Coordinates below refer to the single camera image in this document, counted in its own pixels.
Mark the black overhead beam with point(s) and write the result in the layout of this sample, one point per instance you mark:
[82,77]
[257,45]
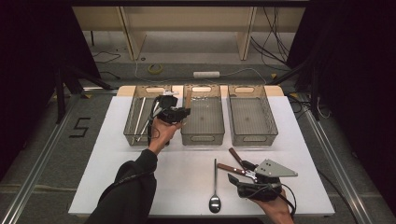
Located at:
[186,3]

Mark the metal floor rail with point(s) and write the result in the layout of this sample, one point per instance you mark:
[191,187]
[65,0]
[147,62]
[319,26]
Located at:
[37,161]
[336,161]

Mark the person's left hand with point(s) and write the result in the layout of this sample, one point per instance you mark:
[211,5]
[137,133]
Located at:
[162,133]

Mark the metal spoon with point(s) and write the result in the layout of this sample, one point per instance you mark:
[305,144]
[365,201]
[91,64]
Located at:
[214,203]

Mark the smoky clear plastic bin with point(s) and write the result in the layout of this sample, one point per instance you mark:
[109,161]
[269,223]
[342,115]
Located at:
[252,124]
[140,93]
[202,124]

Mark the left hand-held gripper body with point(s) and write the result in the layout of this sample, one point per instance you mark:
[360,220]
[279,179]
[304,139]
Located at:
[166,104]

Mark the beige wooden shelf unit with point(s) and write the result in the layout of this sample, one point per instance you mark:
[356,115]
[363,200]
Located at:
[186,21]

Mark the white power strip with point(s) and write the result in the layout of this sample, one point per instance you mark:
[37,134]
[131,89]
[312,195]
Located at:
[206,74]

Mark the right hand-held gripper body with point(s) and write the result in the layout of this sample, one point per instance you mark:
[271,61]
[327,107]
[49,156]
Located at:
[274,169]

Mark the person's right hand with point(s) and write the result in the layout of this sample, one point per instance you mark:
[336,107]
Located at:
[277,211]

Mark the black stand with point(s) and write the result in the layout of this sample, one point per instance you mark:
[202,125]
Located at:
[60,93]
[315,99]

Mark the black curtain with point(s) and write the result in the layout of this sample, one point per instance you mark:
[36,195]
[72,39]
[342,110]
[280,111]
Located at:
[31,62]
[358,77]

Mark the yellow tape roll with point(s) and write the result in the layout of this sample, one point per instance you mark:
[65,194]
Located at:
[150,69]

